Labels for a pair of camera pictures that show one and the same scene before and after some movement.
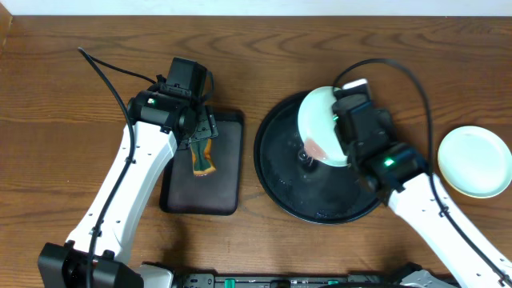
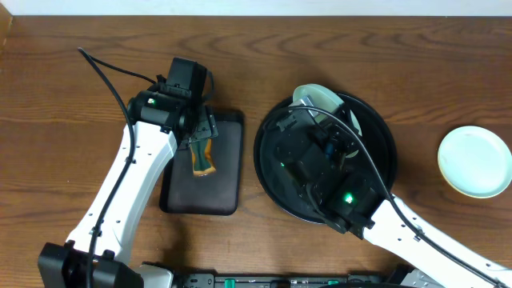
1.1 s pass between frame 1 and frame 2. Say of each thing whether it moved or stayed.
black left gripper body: stayed
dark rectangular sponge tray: stayed
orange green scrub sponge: stayed
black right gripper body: moved
